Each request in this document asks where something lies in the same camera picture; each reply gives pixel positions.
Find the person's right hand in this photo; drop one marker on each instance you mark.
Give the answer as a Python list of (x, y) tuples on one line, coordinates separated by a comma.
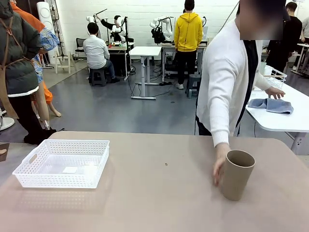
[(218, 166)]

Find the person's left hand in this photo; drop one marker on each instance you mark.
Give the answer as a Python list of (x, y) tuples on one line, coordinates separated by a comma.
[(275, 93)]

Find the blue grey towel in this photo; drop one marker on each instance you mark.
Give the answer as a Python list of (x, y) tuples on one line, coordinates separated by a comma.
[(277, 106)]

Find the tall brown cup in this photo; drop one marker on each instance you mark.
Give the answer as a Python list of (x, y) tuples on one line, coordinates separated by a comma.
[(235, 181)]

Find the pale green cup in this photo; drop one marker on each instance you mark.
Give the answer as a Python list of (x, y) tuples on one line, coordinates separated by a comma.
[(262, 68)]

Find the white perforated plastic basket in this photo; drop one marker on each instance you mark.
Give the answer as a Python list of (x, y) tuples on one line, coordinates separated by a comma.
[(55, 180)]

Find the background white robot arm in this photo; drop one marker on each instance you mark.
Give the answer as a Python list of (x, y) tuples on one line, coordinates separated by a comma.
[(204, 24), (90, 19), (164, 23), (118, 29)]

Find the person's left forearm white sleeve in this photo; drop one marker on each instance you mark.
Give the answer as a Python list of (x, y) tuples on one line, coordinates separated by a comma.
[(262, 81)]

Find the person's right forearm white sleeve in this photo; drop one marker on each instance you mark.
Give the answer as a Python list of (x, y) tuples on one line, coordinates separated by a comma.
[(220, 125)]

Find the white desk with thin legs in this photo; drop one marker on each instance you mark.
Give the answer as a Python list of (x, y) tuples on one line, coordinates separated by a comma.
[(303, 48)]

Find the person in white cardigan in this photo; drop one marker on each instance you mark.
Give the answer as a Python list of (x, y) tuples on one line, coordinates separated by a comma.
[(222, 72)]

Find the person in black clothes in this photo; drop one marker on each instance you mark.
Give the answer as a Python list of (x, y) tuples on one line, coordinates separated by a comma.
[(287, 36)]

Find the person in grey sweater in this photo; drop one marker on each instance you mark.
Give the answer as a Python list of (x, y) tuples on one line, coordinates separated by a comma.
[(305, 26)]

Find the grey plastic stool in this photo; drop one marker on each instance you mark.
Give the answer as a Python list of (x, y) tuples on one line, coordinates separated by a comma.
[(193, 83)]

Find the black floor power strip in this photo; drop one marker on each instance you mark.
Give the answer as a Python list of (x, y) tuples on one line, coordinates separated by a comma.
[(166, 83)]

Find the person in yellow hoodie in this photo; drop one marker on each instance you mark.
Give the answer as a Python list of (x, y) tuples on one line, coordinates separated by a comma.
[(188, 31)]

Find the long robot workbench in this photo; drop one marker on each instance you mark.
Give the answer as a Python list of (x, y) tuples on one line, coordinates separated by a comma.
[(169, 48)]

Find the white standing desk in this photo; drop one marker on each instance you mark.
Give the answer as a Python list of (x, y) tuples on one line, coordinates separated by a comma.
[(146, 50)]

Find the black plastic stool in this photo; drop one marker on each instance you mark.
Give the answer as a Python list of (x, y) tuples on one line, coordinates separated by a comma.
[(97, 77)]

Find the wooden top robot workbench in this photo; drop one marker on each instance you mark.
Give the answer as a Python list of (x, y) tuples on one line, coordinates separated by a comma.
[(118, 48)]

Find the seated person in white shirt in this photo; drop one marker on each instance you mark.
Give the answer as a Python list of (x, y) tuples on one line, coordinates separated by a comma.
[(95, 53)]

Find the black office chair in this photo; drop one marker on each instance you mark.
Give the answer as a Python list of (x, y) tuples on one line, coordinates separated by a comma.
[(80, 46)]

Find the white wooden step stool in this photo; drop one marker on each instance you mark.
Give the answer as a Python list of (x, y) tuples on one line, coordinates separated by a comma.
[(64, 61)]

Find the figure in orange blue clothing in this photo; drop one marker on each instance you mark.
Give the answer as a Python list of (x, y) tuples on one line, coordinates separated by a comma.
[(48, 38)]

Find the white round floor base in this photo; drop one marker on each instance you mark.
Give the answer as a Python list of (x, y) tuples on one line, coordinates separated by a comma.
[(6, 123)]

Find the person in dark green jacket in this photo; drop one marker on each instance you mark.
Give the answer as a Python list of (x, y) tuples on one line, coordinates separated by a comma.
[(19, 60)]

